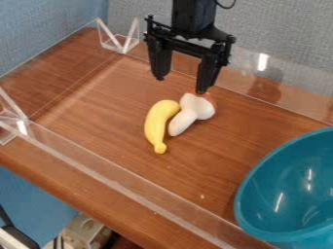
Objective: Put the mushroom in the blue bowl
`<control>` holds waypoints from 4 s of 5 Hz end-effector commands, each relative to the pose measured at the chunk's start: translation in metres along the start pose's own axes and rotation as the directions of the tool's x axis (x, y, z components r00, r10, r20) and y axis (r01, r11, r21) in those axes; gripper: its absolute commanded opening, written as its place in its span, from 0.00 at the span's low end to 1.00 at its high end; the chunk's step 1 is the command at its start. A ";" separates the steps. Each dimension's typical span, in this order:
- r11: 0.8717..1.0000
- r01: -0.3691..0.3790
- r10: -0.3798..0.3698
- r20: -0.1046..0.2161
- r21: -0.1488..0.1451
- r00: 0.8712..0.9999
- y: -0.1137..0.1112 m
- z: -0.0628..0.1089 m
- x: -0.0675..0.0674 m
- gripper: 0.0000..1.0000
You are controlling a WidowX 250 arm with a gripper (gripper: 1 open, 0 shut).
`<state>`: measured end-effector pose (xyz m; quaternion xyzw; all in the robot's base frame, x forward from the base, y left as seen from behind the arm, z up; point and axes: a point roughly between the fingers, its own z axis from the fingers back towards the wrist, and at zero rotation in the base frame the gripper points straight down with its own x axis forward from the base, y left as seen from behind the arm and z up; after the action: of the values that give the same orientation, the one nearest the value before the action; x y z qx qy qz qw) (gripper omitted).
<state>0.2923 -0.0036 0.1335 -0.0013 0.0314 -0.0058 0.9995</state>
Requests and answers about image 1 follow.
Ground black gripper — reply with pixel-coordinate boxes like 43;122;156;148
144;15;235;94

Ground white mushroom with brown cap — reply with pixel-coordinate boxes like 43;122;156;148
167;91;216;136

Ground blue plastic bowl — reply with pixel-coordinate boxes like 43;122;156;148
234;126;333;249

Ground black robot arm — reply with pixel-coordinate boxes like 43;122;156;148
144;0;235;94

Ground yellow toy banana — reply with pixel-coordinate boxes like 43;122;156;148
144;100;179;154

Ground clear acrylic barrier wall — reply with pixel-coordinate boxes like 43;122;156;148
0;17;333;249

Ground grey metal bracket under table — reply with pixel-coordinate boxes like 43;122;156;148
56;212;115;249

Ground black cable under table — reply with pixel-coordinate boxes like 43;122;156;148
0;204;41;249

